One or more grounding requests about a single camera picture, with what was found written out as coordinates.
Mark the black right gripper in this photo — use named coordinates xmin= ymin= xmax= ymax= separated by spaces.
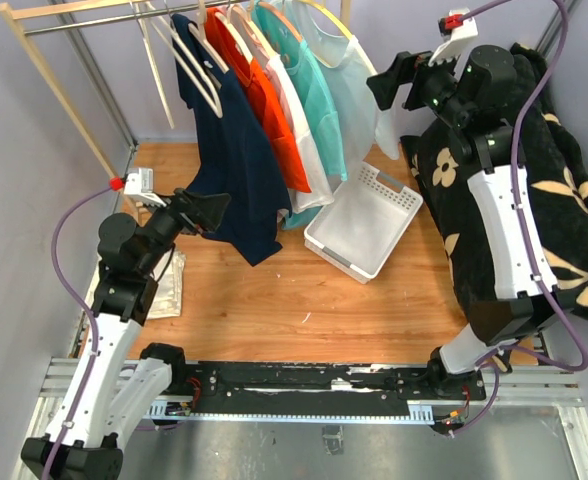
xmin=366 ymin=41 xmax=471 ymax=129

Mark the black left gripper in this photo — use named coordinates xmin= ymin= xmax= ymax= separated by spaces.
xmin=137 ymin=188 xmax=230 ymax=275

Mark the sheer white t shirt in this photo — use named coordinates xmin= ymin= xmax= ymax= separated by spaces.
xmin=283 ymin=1 xmax=400 ymax=166

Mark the yellow hanger with metal hook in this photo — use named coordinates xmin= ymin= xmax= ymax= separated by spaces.
xmin=291 ymin=1 xmax=353 ymax=40

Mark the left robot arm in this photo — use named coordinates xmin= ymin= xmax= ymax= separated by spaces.
xmin=20 ymin=189 xmax=230 ymax=479

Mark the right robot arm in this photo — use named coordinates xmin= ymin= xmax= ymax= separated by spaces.
xmin=366 ymin=45 xmax=558 ymax=400

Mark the navy blue t shirt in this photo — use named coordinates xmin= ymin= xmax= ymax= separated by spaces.
xmin=172 ymin=14 xmax=291 ymax=266

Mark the cream hanger on navy shirt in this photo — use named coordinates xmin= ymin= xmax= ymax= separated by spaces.
xmin=161 ymin=1 xmax=229 ymax=118

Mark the white pink t shirt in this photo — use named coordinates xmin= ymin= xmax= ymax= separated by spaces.
xmin=224 ymin=5 xmax=333 ymax=224

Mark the teal t shirt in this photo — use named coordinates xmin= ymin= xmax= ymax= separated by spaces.
xmin=253 ymin=1 xmax=348 ymax=230

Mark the orange t shirt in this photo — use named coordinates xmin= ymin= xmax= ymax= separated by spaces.
xmin=205 ymin=7 xmax=311 ymax=193

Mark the empty cream hanger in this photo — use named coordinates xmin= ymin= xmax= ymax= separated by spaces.
xmin=129 ymin=1 xmax=175 ymax=129

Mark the folded cream cloth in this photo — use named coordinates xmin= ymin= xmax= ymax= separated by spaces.
xmin=148 ymin=250 xmax=186 ymax=319

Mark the white plastic basket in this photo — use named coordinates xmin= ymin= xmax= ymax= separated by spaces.
xmin=304 ymin=162 xmax=423 ymax=284

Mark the black floral blanket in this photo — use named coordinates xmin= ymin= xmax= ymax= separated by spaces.
xmin=401 ymin=45 xmax=588 ymax=331

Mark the wooden clothes rack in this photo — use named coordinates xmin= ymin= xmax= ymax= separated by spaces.
xmin=0 ymin=0 xmax=355 ymax=214

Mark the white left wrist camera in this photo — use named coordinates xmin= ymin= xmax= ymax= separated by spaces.
xmin=109 ymin=167 xmax=166 ymax=208

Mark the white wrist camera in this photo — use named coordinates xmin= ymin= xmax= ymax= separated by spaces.
xmin=428 ymin=8 xmax=478 ymax=67
xmin=109 ymin=167 xmax=166 ymax=208

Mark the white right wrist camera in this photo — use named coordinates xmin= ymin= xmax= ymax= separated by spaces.
xmin=428 ymin=8 xmax=478 ymax=67

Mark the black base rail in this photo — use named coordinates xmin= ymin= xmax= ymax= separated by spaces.
xmin=162 ymin=361 xmax=486 ymax=418

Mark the metal corner post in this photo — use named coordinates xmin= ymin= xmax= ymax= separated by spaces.
xmin=66 ymin=28 xmax=138 ymax=153

